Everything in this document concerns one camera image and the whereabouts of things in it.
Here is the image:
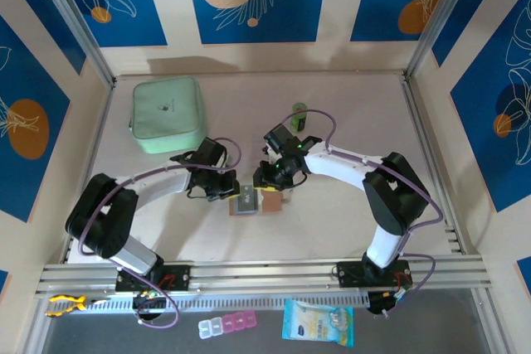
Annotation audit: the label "black VIP card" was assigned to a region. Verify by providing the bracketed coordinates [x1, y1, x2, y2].
[233, 193, 259, 216]

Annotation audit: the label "green lidded canister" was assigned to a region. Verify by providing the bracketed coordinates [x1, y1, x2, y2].
[289, 101, 310, 132]

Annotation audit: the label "mint green zip pouch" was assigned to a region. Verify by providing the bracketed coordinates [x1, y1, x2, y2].
[127, 76, 209, 155]

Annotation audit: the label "white pink pill box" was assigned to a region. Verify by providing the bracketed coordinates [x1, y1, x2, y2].
[197, 311, 259, 341]

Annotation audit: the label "blue yellow snack packet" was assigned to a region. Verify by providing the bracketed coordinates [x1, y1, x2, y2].
[281, 298, 355, 349]

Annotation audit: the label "yellow black pliers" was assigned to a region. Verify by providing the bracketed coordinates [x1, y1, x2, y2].
[46, 293, 110, 318]

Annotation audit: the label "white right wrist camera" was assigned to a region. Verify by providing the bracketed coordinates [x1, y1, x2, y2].
[261, 145, 280, 165]

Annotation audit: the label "aluminium front rail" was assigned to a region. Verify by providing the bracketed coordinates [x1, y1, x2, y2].
[35, 256, 493, 298]

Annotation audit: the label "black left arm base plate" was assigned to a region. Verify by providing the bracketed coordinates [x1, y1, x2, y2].
[114, 263, 192, 293]

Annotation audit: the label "slotted grey cable duct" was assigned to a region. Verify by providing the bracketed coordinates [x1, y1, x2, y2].
[41, 290, 371, 317]

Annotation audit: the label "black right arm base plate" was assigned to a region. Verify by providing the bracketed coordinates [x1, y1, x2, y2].
[335, 259, 415, 289]

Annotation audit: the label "aluminium side rail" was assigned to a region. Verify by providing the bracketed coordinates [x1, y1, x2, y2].
[400, 74, 464, 255]
[60, 80, 117, 264]

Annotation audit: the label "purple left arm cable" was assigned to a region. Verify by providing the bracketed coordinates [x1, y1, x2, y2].
[77, 137, 242, 330]

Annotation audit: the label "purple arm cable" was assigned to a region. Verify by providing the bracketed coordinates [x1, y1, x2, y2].
[304, 109, 445, 318]
[77, 137, 242, 330]

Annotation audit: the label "black cable connector block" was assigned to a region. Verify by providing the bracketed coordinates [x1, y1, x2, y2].
[367, 287, 412, 317]
[131, 289, 168, 324]

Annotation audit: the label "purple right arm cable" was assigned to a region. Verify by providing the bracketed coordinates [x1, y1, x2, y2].
[304, 109, 445, 318]

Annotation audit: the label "aluminium frame post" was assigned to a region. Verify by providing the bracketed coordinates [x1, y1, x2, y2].
[404, 0, 485, 80]
[28, 0, 117, 88]

